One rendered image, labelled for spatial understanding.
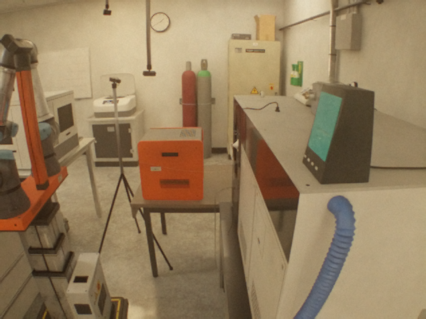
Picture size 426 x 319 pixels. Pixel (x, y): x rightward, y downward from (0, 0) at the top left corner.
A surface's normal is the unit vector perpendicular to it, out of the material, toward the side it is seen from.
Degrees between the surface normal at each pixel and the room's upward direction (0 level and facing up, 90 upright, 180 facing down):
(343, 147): 88
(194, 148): 90
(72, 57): 90
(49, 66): 90
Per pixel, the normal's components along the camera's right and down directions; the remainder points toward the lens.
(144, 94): 0.03, 0.34
